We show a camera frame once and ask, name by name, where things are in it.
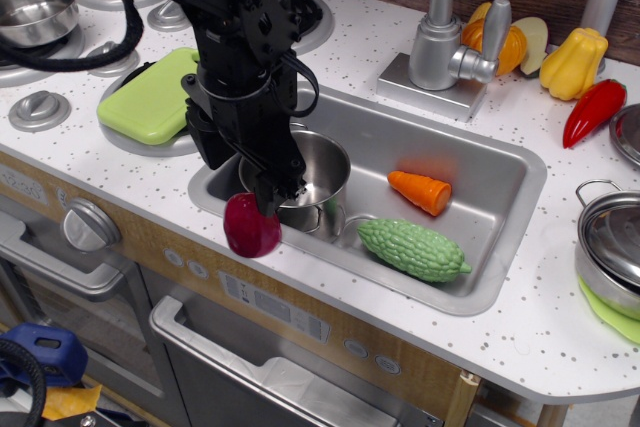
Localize red toy chili pepper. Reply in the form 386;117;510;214
562;79;627;148

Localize silver oven dial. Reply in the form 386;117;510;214
60;198;121;253

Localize yellow toy bell pepper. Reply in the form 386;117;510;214
539;28;609;101

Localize silver stove knob left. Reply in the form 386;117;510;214
8;90;71;132

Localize steel bowl on stove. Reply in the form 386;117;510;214
1;0;79;48

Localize steel lid at edge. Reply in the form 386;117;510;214
609;104;640;166

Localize orange toy pumpkin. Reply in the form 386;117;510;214
461;2;527;76

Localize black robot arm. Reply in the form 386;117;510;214
174;0;312;217

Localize yellow cloth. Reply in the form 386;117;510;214
42;384;102;421

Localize silver stove knob rear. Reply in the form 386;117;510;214
147;0;191;32

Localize steel pot in sink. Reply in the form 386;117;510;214
237;122;352;244

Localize silver stove knob middle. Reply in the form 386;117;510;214
84;40;141;79

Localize purple toy sweet potato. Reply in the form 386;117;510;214
223;193;282;258

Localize green plastic cutting board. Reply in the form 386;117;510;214
97;47;199;146

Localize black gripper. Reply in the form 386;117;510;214
181;49;307;217

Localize silver dishwasher door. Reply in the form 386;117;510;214
149;296;444;426

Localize green toy bitter melon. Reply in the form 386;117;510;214
357;219;473;283

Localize silver toy faucet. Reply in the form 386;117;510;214
377;0;512;122

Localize silver toy sink basin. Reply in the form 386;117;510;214
187;81;548;318

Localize silver stove knob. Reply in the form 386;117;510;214
147;0;191;32
8;90;71;132
84;40;141;79

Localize toy apple slice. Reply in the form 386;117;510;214
514;17;549;78

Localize blue clamp tool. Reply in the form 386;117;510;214
1;323;88;387

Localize silver oven door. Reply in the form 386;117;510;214
1;197;189;426

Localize black braided cable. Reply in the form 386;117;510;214
0;0;145;73

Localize orange toy carrot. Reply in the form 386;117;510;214
387;171;452;216

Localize steel pot with lid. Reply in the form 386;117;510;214
575;179;639;321

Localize light green plate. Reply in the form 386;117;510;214
578;277;640;344

